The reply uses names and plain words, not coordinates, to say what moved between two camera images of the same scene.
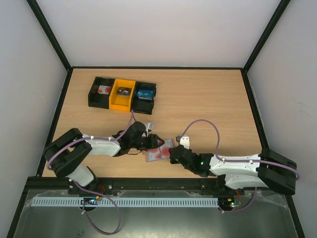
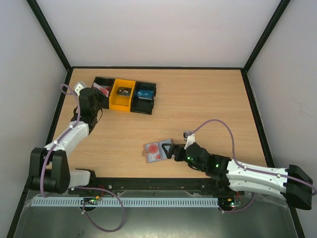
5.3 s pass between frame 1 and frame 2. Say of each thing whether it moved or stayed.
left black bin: stayed
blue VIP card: stayed
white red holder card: moved
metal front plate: stayed
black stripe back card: stayed
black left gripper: moved
